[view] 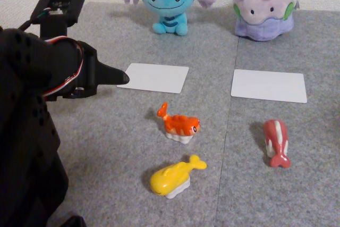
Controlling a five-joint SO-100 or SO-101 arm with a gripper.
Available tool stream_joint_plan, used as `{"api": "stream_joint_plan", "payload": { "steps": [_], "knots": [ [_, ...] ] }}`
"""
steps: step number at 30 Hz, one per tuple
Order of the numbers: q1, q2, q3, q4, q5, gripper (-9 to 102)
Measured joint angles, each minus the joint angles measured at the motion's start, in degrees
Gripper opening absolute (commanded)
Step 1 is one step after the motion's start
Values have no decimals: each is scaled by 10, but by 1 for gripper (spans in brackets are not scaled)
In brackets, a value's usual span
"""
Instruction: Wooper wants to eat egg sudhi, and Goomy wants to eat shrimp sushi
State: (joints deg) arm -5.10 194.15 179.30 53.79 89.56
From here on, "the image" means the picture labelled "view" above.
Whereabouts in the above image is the yellow egg sushi toy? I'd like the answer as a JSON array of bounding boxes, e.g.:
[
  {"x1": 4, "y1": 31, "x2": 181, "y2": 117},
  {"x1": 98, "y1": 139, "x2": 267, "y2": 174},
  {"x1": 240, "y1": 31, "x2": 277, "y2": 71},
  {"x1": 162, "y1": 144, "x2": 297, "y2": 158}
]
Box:
[{"x1": 149, "y1": 154, "x2": 208, "y2": 199}]

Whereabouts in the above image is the orange shrimp sushi toy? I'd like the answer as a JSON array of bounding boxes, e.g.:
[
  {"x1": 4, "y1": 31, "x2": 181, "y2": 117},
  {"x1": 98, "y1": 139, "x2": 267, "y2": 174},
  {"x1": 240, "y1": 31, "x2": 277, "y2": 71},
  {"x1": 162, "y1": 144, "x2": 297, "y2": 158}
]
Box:
[{"x1": 156, "y1": 102, "x2": 201, "y2": 145}]

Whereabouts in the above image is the purple Goomy plush toy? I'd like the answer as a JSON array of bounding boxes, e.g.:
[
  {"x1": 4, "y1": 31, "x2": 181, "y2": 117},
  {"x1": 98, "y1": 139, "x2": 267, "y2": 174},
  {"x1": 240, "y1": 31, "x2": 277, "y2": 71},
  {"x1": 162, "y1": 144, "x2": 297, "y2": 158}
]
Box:
[{"x1": 229, "y1": 0, "x2": 300, "y2": 42}]

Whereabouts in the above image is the red tuna sushi toy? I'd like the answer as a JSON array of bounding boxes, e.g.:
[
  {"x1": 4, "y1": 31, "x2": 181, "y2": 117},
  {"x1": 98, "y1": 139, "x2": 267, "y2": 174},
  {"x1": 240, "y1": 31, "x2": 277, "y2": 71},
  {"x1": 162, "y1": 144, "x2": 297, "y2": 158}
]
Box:
[{"x1": 262, "y1": 119, "x2": 292, "y2": 169}]

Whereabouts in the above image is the white rectangular card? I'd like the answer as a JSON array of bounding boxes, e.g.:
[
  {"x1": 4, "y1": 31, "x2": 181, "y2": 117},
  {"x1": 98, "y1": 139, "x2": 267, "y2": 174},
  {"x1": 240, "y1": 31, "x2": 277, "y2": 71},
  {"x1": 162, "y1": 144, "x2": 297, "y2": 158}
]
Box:
[
  {"x1": 230, "y1": 69, "x2": 308, "y2": 104},
  {"x1": 116, "y1": 63, "x2": 190, "y2": 94}
]

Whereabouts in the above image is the gray carpet tile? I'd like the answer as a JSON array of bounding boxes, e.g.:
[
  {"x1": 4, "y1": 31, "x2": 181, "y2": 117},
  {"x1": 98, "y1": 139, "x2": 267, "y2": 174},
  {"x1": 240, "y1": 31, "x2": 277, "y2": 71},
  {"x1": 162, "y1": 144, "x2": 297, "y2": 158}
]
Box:
[
  {"x1": 214, "y1": 9, "x2": 340, "y2": 227},
  {"x1": 45, "y1": 1, "x2": 240, "y2": 227}
]

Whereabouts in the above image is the red white black servo cable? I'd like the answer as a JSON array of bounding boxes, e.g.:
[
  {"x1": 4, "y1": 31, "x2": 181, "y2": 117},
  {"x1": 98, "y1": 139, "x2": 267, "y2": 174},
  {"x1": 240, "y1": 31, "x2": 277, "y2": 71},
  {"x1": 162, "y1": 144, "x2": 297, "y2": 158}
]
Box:
[{"x1": 42, "y1": 36, "x2": 86, "y2": 97}]

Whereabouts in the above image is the black camera cable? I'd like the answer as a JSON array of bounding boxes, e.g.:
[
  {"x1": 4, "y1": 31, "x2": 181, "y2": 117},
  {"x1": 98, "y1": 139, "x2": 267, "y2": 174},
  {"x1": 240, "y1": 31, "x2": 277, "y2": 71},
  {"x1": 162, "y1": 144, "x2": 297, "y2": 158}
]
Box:
[{"x1": 17, "y1": 17, "x2": 41, "y2": 31}]

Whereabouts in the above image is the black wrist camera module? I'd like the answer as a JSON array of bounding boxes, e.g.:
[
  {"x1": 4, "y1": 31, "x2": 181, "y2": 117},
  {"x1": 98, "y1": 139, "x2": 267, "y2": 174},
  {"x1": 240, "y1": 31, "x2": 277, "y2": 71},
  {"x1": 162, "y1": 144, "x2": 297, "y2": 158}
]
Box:
[{"x1": 30, "y1": 0, "x2": 88, "y2": 39}]

